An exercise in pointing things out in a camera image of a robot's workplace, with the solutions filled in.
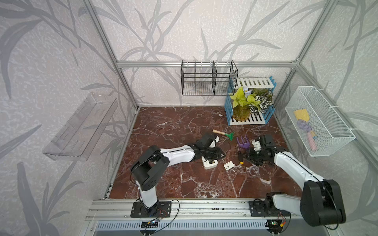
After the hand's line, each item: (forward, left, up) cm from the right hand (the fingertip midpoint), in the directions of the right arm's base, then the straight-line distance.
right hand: (243, 155), depth 87 cm
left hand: (-2, +12, +3) cm, 13 cm away
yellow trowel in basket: (+18, -34, +17) cm, 42 cm away
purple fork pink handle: (+11, -5, -6) cm, 13 cm away
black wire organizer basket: (+51, +19, +20) cm, 58 cm away
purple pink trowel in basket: (+11, -36, +13) cm, 40 cm away
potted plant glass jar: (+27, -4, +18) cm, 33 cm away
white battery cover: (-4, +8, -6) cm, 11 cm away
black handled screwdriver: (+3, 0, -6) cm, 7 cm away
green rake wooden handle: (+18, +4, -5) cm, 19 cm away
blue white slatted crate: (+42, -21, +21) cm, 52 cm away
